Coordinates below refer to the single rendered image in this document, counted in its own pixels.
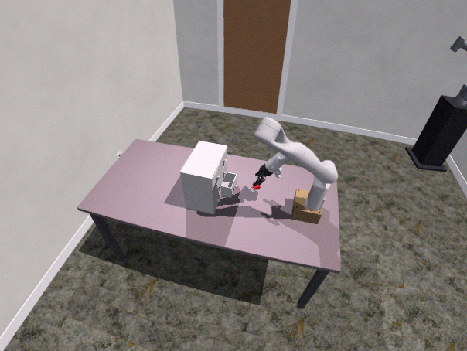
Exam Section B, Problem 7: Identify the white chest of drawers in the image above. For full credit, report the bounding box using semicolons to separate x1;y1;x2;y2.
180;141;227;214

